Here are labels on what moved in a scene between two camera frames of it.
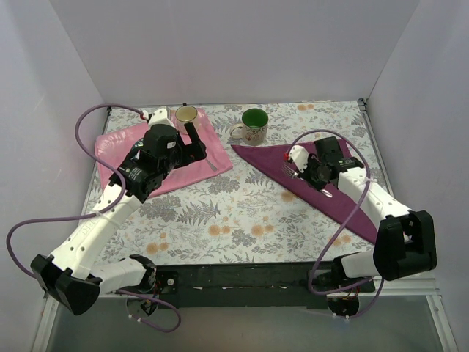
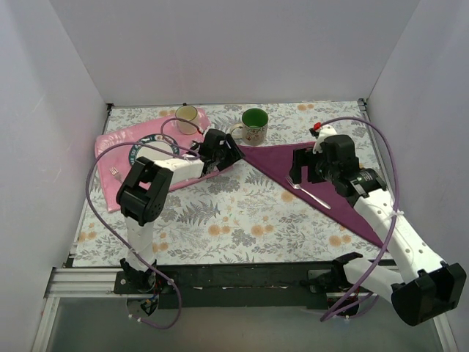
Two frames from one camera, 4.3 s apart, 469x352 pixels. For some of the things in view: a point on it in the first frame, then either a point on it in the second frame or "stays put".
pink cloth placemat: [116, 147] stays put
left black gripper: [196, 149] → [227, 149]
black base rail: [258, 286] stays put
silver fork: [294, 174] → [297, 186]
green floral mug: [254, 124] stays put
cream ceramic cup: [184, 114] stays put
